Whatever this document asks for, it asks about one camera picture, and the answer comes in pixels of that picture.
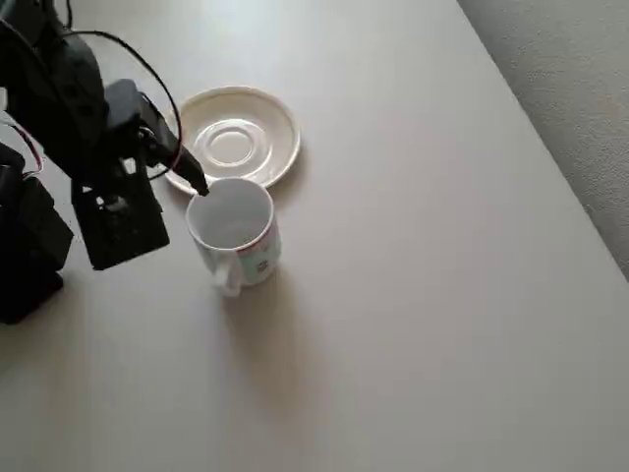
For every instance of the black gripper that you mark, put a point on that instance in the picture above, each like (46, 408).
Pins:
(173, 153)

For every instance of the white ceramic mug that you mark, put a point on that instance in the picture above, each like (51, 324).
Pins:
(231, 216)

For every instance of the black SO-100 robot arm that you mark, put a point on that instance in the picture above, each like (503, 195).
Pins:
(54, 98)

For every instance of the cream ceramic saucer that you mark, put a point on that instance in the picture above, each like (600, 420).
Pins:
(245, 142)

